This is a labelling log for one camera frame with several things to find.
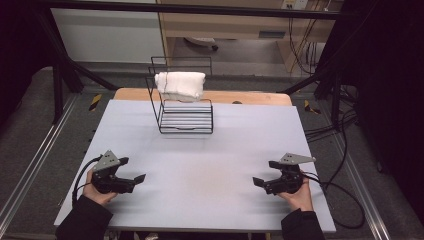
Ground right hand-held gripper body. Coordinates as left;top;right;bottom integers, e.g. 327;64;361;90
264;152;317;196

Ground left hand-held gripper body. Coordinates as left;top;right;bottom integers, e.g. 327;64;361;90
90;149;137;195

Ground black wire rack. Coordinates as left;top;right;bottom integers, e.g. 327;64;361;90
144;55;215;135

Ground white towel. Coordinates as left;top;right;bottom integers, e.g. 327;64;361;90
153;71;207;103

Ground person's left hand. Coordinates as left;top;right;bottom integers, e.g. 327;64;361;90
82;168;118;206

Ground person's right hand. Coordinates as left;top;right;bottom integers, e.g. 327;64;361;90
277;179;315;213

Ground pale foam mat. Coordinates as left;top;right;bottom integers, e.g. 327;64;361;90
53;99;337;234

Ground white cabinet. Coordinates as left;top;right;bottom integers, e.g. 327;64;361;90
51;7;167;65

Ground black curtain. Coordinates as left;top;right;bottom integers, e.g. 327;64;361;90
0;0;54;125
341;0;424;216

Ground office chair base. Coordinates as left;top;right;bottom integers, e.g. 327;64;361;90
184;36;220;52

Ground wooden desk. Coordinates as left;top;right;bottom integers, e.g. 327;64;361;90
156;0;345;73

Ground white power socket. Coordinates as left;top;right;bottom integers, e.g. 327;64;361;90
281;0;310;11

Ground left hand-held gripper cable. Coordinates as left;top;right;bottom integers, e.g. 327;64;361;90
71;154;103;205

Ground hand-held gripper cable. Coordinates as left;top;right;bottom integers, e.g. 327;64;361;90
301;171;366;230
71;154;103;205

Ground bundle of black floor cables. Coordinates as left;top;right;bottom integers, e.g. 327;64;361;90
304;84;359;143

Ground right hand-held gripper cable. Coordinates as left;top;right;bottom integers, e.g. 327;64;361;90
301;171;366;230

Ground aluminium floor rail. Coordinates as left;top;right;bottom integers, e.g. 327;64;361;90
333;133;392;240
0;94;80;228

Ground black metal frame stand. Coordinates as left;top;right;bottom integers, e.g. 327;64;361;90
280;64;346;132
33;6;120;125

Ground hanging desk cables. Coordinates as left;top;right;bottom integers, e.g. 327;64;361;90
287;15;322;75

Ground black metal frame crossbar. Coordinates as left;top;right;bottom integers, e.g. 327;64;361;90
43;0;346;20

